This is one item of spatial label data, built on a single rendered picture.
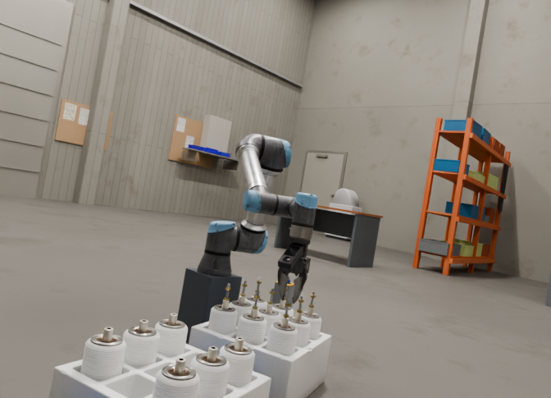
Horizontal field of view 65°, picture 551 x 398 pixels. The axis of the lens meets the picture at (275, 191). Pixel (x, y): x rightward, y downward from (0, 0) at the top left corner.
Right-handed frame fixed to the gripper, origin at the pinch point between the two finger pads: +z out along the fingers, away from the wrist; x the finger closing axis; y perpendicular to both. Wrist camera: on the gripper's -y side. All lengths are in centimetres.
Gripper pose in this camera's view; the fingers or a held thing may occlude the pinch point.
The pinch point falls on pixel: (288, 298)
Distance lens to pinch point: 148.9
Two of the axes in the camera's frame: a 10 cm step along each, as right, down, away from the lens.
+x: -9.2, -1.5, 3.5
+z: -1.7, 9.9, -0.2
